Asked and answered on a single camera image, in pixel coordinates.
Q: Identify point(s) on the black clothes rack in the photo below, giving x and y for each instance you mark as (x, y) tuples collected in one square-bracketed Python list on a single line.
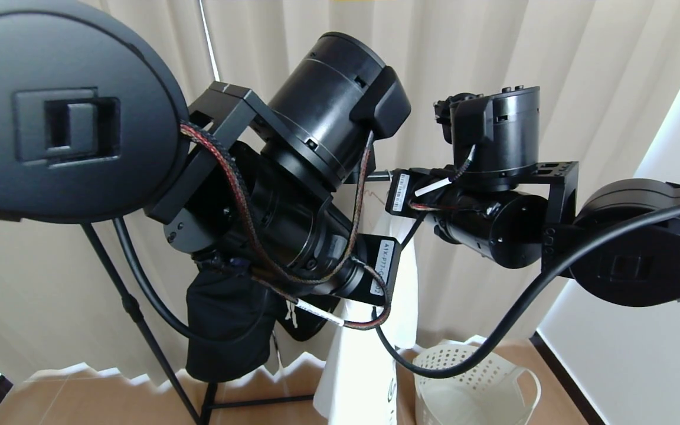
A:
[(133, 310)]

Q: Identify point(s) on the black garment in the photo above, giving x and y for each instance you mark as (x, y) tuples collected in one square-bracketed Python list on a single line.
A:
[(228, 330)]

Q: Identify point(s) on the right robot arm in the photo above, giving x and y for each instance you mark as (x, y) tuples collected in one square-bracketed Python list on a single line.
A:
[(641, 248)]

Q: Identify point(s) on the white garment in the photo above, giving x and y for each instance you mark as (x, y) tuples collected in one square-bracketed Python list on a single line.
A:
[(358, 366)]

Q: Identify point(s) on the white laundry basket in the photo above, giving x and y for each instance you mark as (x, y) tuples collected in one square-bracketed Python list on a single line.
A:
[(464, 389)]

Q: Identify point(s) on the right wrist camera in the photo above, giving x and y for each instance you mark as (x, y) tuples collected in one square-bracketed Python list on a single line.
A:
[(443, 112)]

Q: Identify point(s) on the beige curtain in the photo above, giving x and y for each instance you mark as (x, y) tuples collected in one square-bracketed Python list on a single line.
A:
[(582, 59)]

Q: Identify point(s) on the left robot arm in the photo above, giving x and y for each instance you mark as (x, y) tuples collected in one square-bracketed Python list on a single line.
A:
[(68, 118)]

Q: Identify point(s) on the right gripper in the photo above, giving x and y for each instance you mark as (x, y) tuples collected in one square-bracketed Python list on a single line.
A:
[(422, 192)]

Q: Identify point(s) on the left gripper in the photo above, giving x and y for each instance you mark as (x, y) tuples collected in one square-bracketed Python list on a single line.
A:
[(363, 265)]

